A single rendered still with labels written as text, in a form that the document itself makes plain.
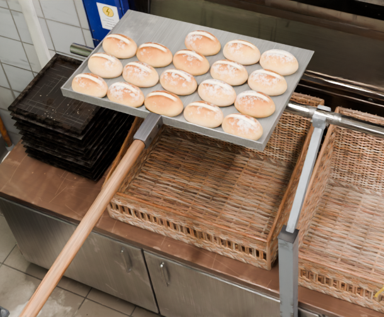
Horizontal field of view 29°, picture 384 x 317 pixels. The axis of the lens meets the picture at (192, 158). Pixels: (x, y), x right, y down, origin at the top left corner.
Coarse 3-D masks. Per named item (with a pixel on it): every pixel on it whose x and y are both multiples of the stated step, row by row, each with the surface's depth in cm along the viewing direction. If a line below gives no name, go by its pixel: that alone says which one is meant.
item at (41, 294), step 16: (144, 144) 176; (128, 160) 172; (112, 176) 170; (112, 192) 168; (96, 208) 164; (80, 224) 162; (80, 240) 160; (64, 256) 157; (48, 272) 155; (64, 272) 157; (48, 288) 153; (32, 304) 150
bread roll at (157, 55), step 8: (144, 48) 194; (152, 48) 193; (160, 48) 193; (144, 56) 194; (152, 56) 193; (160, 56) 193; (168, 56) 193; (152, 64) 194; (160, 64) 194; (168, 64) 195
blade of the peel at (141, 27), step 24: (120, 24) 209; (144, 24) 208; (168, 24) 206; (192, 24) 205; (96, 48) 201; (168, 48) 200; (264, 48) 196; (288, 48) 195; (72, 96) 191; (144, 96) 189; (192, 96) 188; (288, 96) 182; (168, 120) 181; (264, 120) 180; (240, 144) 176; (264, 144) 174
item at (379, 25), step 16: (240, 0) 216; (256, 0) 213; (272, 0) 210; (288, 0) 208; (304, 0) 207; (320, 0) 206; (336, 0) 205; (352, 0) 205; (320, 16) 207; (336, 16) 204; (352, 16) 202; (368, 16) 200
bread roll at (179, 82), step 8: (168, 72) 187; (176, 72) 186; (184, 72) 186; (160, 80) 190; (168, 80) 186; (176, 80) 185; (184, 80) 185; (192, 80) 186; (168, 88) 187; (176, 88) 186; (184, 88) 185; (192, 88) 186
